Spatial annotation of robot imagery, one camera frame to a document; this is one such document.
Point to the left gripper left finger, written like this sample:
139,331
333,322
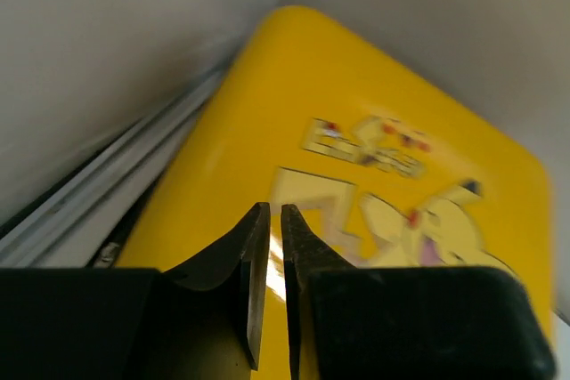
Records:
219,300

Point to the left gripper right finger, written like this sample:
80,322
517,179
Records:
304,254

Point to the yellow Pikachu suitcase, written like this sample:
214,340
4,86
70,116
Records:
386,168

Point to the aluminium front rail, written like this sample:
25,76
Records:
68,228

